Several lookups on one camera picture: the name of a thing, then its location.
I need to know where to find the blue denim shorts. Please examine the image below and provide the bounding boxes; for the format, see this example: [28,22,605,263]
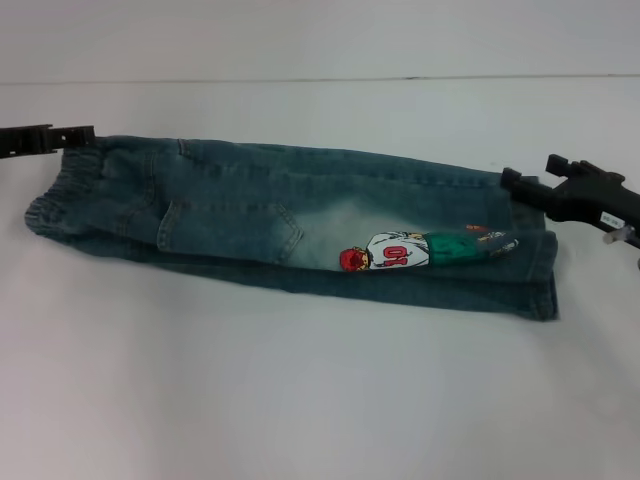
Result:
[23,133,561,321]

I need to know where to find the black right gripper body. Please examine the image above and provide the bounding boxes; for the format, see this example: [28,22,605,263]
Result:
[546,168,640,227]

